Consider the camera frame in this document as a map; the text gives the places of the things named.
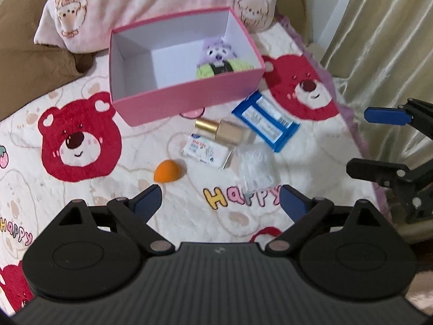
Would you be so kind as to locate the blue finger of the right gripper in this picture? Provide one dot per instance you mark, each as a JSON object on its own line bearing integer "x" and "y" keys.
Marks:
{"x": 380, "y": 172}
{"x": 387, "y": 116}

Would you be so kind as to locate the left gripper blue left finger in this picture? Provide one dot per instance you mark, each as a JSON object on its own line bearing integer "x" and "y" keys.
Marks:
{"x": 146, "y": 203}

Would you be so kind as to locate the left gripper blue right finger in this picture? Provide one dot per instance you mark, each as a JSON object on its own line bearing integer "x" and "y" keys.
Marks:
{"x": 294, "y": 203}

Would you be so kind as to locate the orange makeup sponge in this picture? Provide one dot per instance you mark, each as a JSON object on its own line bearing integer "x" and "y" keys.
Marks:
{"x": 167, "y": 171}

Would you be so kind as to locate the clear cotton swab bag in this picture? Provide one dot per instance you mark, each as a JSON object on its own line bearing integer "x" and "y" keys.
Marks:
{"x": 256, "y": 168}

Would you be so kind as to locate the white tissue pack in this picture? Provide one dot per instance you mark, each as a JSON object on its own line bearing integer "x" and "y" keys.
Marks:
{"x": 206, "y": 151}

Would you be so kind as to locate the gold cap foundation bottle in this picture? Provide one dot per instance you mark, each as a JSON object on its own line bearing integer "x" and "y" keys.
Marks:
{"x": 222, "y": 131}

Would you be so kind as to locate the beige curtain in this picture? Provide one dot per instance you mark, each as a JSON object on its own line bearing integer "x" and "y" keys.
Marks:
{"x": 381, "y": 55}

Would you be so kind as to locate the bear print bed sheet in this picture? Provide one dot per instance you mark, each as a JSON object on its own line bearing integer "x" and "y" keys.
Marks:
{"x": 206, "y": 204}

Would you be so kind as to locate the blue wet wipes pack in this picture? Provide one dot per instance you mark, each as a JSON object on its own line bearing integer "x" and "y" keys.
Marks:
{"x": 266, "y": 120}

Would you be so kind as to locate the pink cardboard box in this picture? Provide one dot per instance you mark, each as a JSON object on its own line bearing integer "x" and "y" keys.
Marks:
{"x": 153, "y": 64}

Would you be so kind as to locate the beige bed headboard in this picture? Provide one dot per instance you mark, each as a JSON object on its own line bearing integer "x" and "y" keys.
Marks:
{"x": 298, "y": 15}

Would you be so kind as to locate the purple plush toy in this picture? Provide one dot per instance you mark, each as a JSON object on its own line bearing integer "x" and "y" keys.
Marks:
{"x": 216, "y": 51}

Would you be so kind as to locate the brown pillow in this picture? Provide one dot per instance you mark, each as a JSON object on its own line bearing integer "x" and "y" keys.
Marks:
{"x": 29, "y": 71}

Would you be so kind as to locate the pink cartoon blanket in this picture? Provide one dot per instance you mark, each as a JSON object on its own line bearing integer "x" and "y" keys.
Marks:
{"x": 84, "y": 26}

